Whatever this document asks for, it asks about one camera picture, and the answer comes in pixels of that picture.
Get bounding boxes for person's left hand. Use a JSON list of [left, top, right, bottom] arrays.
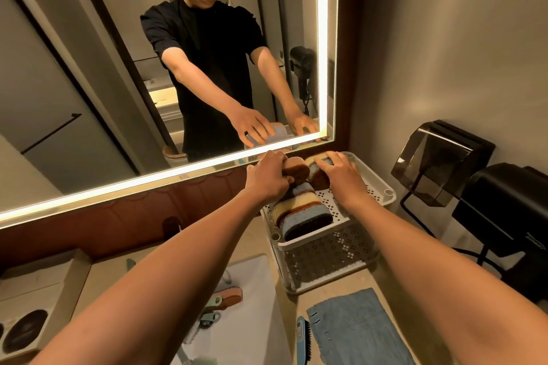
[[245, 150, 296, 207]]

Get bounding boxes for person's right hand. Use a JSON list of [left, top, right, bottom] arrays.
[[315, 152, 370, 210]]

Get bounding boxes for blue and tan towel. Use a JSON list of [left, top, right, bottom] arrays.
[[305, 154, 335, 191]]

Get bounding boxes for brown towel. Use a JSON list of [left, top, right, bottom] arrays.
[[280, 156, 311, 186]]

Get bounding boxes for person's left forearm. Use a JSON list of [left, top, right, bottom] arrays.
[[29, 189, 275, 365]]

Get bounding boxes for person's right forearm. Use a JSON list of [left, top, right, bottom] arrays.
[[340, 193, 548, 365]]

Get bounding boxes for row of rolled towels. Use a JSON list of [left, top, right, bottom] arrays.
[[271, 182, 335, 242]]

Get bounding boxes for white perforated plastic basket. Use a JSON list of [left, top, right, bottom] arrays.
[[260, 152, 397, 295]]

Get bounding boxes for dark translucent tissue dispenser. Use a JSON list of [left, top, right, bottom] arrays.
[[390, 120, 496, 208]]

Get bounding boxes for brown brush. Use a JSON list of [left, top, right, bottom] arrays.
[[205, 286, 244, 315]]

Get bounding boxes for white sink basin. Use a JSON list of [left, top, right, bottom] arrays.
[[170, 254, 294, 365]]

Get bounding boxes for green clip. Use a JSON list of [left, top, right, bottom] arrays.
[[197, 311, 222, 330]]

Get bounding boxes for blue hairbrush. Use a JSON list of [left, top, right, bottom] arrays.
[[295, 315, 313, 365]]

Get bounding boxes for blue folded cloth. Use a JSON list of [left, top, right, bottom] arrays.
[[306, 288, 417, 365]]

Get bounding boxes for beige tray box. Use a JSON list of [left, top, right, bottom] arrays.
[[0, 248, 93, 365]]

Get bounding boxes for dark oval dish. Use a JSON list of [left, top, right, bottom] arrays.
[[2, 309, 49, 355]]

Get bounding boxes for black hair dryer cable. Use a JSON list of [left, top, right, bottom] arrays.
[[400, 184, 506, 277]]

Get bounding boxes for black wall hair dryer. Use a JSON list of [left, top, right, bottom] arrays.
[[452, 163, 548, 305]]

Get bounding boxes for wall mirror with lit frame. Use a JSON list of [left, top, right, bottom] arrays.
[[0, 0, 341, 230]]

